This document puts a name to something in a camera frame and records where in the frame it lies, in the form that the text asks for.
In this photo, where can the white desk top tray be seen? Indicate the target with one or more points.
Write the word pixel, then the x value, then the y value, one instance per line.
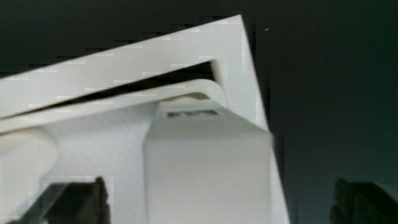
pixel 98 128

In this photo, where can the white U-shaped fence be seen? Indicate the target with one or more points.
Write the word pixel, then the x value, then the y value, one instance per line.
pixel 201 53

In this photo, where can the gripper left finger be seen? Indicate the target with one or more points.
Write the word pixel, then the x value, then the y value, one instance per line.
pixel 71 204

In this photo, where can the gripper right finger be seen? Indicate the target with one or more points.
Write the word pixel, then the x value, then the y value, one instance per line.
pixel 364 203

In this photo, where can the white desk leg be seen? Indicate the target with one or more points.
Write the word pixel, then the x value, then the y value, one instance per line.
pixel 208 167
pixel 27 160

